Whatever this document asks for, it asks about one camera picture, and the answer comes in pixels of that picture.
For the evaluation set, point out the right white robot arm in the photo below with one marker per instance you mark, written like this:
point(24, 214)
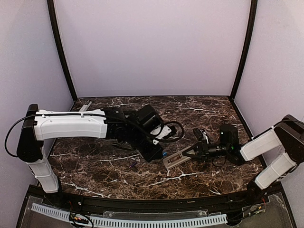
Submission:
point(287, 133)

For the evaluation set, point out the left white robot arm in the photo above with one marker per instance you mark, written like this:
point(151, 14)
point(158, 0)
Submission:
point(142, 129)

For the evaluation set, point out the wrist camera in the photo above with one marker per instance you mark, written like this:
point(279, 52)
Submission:
point(201, 135)
point(163, 132)

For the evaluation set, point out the right black frame post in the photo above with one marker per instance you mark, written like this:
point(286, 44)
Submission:
point(245, 49)

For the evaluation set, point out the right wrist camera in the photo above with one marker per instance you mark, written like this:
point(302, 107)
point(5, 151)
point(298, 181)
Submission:
point(201, 135)

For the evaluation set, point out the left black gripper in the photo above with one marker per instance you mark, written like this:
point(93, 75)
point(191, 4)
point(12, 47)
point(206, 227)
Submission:
point(149, 150)

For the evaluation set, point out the small white bar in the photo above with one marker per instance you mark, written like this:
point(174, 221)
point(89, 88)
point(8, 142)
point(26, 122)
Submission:
point(85, 106)

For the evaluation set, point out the left black frame post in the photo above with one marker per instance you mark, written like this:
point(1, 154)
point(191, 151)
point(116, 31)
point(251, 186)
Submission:
point(60, 49)

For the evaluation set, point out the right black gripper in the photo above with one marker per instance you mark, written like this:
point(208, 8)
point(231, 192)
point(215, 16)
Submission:
point(202, 152)

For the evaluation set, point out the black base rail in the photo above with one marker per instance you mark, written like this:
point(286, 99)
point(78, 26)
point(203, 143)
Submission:
point(233, 203)

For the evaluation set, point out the left grey cable duct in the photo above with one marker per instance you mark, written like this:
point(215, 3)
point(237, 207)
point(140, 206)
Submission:
point(51, 212)

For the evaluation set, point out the black frame post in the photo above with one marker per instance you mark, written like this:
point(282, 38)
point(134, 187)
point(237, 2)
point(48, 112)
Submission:
point(245, 49)
point(60, 49)

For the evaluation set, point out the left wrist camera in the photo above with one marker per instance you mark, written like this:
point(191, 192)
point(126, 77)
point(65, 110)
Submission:
point(163, 132)

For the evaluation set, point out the grey remote control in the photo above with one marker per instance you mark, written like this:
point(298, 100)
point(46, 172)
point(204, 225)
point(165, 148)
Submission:
point(175, 160)

